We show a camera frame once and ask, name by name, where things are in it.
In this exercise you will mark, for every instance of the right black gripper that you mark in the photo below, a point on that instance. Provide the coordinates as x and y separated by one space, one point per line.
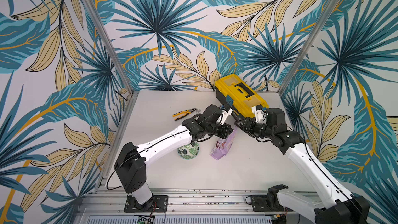
249 126

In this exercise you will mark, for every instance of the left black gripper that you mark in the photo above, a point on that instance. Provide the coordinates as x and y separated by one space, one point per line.
224 133

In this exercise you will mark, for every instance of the purple oats bag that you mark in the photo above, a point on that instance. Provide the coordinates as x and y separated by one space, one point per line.
223 146

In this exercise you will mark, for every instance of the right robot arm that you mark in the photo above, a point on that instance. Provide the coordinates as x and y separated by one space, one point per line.
338 204

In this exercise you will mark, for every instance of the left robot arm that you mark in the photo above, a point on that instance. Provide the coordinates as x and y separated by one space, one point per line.
133 161

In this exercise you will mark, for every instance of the green leaf pattern bowl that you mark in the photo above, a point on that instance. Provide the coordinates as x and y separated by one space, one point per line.
189 151

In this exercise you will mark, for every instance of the yellow black pliers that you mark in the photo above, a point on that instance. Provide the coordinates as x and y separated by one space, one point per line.
183 114

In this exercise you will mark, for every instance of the yellow black toolbox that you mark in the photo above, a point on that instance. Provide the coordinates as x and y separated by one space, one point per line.
233 92

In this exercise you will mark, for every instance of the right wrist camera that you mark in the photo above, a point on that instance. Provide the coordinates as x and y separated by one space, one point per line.
260 113

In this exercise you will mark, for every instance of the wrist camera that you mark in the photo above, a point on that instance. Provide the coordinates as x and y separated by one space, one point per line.
226 112
260 113

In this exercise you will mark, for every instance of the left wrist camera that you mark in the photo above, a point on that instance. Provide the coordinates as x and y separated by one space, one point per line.
226 112

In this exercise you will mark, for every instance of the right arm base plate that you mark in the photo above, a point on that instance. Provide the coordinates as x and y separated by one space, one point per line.
263 203

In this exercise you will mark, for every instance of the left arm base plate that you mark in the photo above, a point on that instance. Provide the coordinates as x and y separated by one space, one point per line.
156 204

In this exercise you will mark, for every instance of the left aluminium frame post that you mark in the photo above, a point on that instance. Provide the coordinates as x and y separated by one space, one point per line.
97 22

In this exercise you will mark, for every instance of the aluminium frame post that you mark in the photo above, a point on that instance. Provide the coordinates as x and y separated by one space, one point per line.
97 22
324 15

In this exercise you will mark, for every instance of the aluminium front rail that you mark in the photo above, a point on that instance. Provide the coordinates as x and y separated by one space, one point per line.
184 206

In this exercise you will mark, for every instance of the right aluminium frame post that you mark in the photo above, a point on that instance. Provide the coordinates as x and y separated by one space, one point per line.
324 15

